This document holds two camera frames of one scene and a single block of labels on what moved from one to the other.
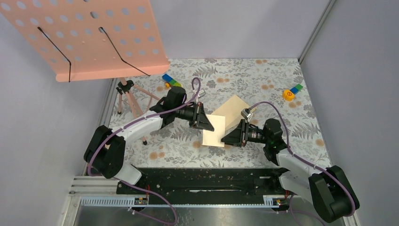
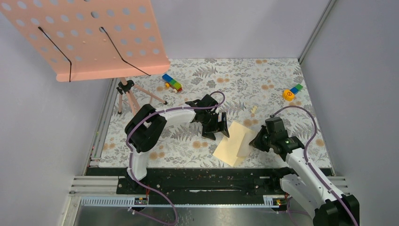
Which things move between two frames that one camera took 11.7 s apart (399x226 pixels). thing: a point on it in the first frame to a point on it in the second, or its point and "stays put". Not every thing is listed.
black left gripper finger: (201, 120) to (210, 126)
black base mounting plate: (206, 182) stays put
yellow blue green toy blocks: (289, 95) stays put
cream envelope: (232, 109) to (227, 150)
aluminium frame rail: (101, 191) stays put
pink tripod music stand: (79, 40) stays put
